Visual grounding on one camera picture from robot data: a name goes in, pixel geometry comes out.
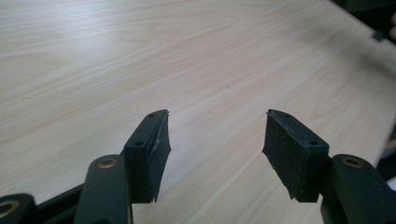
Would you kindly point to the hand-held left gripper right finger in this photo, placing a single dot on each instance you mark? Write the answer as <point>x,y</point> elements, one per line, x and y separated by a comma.
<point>292,155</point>

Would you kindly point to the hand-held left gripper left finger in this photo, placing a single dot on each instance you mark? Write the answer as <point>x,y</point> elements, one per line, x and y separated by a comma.
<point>146,158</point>

